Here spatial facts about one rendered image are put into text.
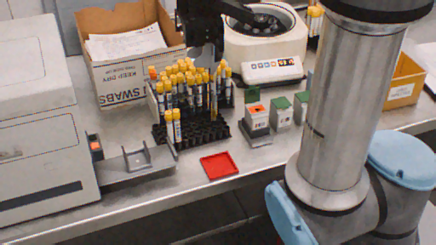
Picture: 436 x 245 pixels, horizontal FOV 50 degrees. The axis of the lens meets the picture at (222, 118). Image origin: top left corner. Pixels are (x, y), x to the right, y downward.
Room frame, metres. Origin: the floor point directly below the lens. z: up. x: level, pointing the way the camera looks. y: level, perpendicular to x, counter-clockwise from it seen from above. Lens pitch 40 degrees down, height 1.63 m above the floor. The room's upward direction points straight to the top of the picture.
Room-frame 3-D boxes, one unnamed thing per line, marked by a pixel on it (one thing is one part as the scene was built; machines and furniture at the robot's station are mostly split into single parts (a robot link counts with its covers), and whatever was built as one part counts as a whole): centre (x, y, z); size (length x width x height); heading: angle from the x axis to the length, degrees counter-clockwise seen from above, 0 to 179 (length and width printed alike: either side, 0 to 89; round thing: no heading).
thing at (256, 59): (1.18, -0.11, 0.94); 0.30 x 0.24 x 0.12; 13
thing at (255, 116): (0.85, -0.08, 0.92); 0.05 x 0.04 x 0.06; 20
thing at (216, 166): (0.74, 0.01, 0.88); 0.07 x 0.07 x 0.01; 22
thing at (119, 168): (0.71, 0.20, 0.92); 0.21 x 0.07 x 0.05; 112
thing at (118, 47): (1.11, 0.25, 0.95); 0.29 x 0.25 x 0.15; 22
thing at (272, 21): (1.20, -0.11, 0.97); 0.15 x 0.15 x 0.07
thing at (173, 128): (0.85, 0.07, 0.93); 0.17 x 0.09 x 0.11; 112
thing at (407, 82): (1.01, -0.42, 0.92); 0.13 x 0.13 x 0.10; 18
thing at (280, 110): (0.88, -0.14, 0.91); 0.05 x 0.04 x 0.07; 22
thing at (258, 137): (0.85, -0.08, 0.89); 0.09 x 0.05 x 0.04; 20
